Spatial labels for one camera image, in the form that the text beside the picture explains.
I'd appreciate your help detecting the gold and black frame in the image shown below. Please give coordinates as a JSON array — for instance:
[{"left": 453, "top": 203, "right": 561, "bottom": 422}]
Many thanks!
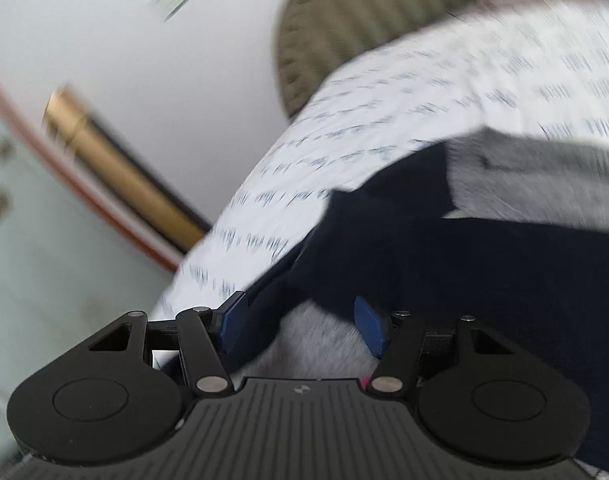
[{"left": 44, "top": 86, "right": 210, "bottom": 254}]

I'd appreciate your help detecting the white quilt with blue script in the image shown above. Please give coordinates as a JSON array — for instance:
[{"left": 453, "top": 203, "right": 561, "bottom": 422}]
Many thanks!
[{"left": 152, "top": 0, "right": 609, "bottom": 320}]

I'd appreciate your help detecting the olive upholstered headboard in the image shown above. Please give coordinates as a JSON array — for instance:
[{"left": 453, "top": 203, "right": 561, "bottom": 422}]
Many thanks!
[{"left": 275, "top": 0, "right": 585, "bottom": 120}]

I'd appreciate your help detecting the grey and navy knit sweater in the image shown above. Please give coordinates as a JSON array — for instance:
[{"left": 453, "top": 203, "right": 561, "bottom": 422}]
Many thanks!
[{"left": 224, "top": 129, "right": 609, "bottom": 471}]

